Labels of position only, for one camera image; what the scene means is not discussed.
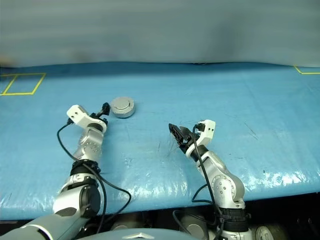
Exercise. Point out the grey-blue robot torso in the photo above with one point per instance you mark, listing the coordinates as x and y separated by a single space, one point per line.
140 236

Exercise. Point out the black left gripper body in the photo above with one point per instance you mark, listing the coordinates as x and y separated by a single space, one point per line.
98 115

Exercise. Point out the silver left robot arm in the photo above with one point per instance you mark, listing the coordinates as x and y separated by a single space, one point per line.
90 145

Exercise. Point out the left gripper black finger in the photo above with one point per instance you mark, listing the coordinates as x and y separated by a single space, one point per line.
106 106
106 112

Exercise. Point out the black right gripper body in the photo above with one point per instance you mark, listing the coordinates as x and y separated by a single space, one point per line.
191 143

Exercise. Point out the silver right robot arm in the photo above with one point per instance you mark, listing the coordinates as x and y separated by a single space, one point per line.
225 185

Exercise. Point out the blue plastic table cover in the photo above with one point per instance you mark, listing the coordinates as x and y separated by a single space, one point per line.
250 112

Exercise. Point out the yellow tape double square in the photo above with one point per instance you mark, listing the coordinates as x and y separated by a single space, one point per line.
20 94

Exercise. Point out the silver motor stator copper coils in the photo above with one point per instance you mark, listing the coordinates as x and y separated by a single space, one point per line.
125 114

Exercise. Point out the yellow tape corner marking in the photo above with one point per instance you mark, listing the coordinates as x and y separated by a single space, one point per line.
310 73

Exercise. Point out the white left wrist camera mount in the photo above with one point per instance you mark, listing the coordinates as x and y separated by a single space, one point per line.
77 113

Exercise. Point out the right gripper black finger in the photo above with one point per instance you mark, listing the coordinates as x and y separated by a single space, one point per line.
187 135
178 135

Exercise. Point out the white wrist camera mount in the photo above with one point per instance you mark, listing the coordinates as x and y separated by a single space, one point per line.
77 113
207 130

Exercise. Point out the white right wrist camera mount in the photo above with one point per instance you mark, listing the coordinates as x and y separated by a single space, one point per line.
207 130

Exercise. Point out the grey rounded cylinder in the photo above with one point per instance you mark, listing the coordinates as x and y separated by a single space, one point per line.
121 225
193 228

